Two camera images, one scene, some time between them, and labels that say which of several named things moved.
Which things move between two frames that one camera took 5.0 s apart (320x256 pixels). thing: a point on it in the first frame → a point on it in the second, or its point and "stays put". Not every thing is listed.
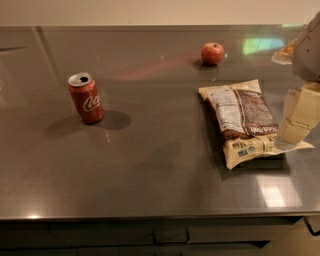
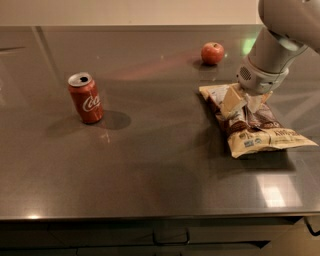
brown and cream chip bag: x=246 y=124 stays put
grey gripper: x=308 y=53 → x=259 y=81
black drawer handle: x=172 y=242 stays put
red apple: x=212 y=53 stays put
